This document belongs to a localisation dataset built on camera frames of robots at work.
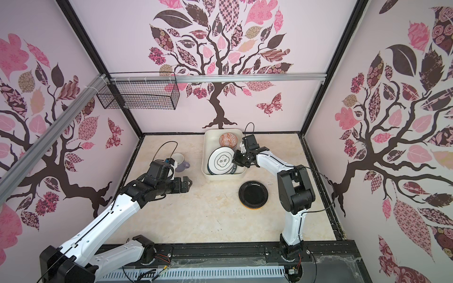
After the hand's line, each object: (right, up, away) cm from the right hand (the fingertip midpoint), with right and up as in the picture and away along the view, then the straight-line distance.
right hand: (232, 158), depth 94 cm
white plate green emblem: (-7, -1, +3) cm, 8 cm away
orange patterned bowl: (-2, +11, +16) cm, 20 cm away
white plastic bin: (-14, +10, +23) cm, 29 cm away
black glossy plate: (+11, -19, -4) cm, 22 cm away
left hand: (-23, -12, -16) cm, 30 cm away
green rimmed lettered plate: (0, -8, +4) cm, 9 cm away
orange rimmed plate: (+8, -25, -9) cm, 27 cm away
